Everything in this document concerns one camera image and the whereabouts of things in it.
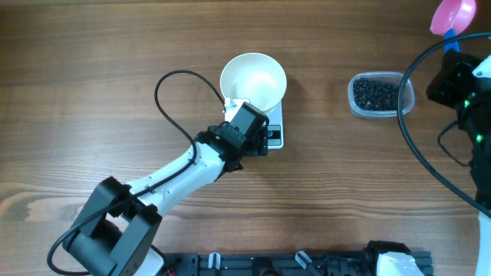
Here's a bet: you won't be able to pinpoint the pink scoop blue handle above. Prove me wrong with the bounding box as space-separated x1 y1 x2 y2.
430 0 476 39

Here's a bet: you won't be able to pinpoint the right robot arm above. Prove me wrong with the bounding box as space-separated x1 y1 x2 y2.
427 49 490 276

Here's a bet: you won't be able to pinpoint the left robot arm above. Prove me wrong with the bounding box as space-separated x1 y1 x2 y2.
62 102 269 275

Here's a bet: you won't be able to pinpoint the white kitchen scale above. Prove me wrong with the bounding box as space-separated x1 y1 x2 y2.
223 97 285 150

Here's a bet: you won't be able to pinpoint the white bowl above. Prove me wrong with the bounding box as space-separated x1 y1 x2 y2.
219 53 287 113

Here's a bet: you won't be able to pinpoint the black beans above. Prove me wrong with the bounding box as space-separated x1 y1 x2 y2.
353 77 399 111

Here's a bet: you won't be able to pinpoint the clear plastic container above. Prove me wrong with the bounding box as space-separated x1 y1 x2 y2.
348 71 403 119

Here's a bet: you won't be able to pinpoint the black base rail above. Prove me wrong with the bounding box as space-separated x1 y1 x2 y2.
157 241 434 276

